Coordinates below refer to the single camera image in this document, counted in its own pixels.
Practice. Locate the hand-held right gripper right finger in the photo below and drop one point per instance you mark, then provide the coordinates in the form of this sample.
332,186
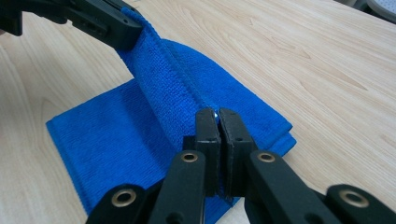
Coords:
271,186

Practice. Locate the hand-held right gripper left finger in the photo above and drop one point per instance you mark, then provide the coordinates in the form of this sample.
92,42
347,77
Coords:
186,180

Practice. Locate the blue microfibre cloth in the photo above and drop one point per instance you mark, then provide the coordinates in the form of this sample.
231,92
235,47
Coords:
109,140

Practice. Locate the grey round object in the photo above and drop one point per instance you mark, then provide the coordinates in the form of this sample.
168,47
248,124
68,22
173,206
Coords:
384,9

